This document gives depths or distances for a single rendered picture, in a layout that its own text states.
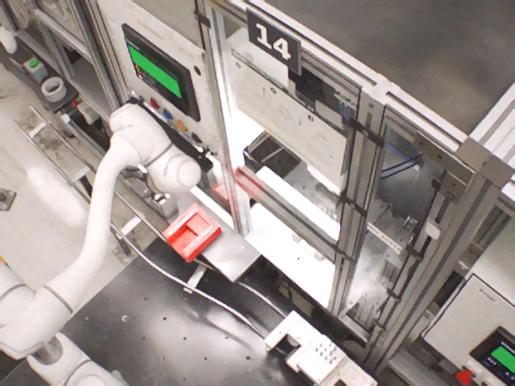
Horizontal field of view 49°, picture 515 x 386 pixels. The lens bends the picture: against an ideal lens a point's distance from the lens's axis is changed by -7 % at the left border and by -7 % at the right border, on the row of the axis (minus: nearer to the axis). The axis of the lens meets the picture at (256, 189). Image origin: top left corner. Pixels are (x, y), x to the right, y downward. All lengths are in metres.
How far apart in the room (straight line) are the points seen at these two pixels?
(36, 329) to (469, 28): 1.13
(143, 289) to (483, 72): 1.60
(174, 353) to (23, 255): 1.38
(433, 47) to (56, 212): 2.62
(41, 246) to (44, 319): 1.86
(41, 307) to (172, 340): 0.84
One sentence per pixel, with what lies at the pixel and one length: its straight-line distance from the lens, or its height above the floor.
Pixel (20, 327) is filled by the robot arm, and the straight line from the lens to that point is 1.44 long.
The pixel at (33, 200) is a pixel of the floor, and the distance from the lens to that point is 3.43.
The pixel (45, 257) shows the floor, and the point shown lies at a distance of 3.24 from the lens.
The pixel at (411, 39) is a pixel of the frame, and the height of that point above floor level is 2.01.
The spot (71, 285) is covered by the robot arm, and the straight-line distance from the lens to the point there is 1.47.
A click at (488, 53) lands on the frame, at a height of 2.01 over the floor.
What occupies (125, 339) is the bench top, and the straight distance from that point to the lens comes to 2.22.
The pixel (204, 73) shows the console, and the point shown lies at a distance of 1.31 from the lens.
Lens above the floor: 2.76
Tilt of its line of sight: 61 degrees down
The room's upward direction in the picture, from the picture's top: 7 degrees counter-clockwise
